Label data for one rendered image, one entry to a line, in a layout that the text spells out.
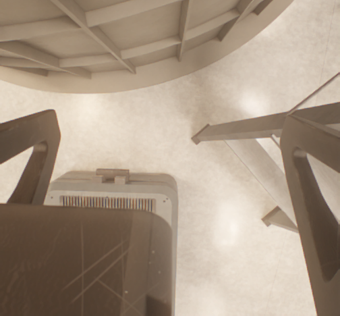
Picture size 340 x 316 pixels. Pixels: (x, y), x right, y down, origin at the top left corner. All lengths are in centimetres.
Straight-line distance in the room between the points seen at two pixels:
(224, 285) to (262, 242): 28
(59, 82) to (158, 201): 67
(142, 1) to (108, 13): 6
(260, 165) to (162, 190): 36
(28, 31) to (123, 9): 18
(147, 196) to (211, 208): 40
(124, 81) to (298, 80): 76
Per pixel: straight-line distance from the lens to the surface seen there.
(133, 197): 113
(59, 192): 119
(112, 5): 58
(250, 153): 107
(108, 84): 133
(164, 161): 135
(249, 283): 162
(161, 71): 131
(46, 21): 61
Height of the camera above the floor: 133
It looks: 83 degrees down
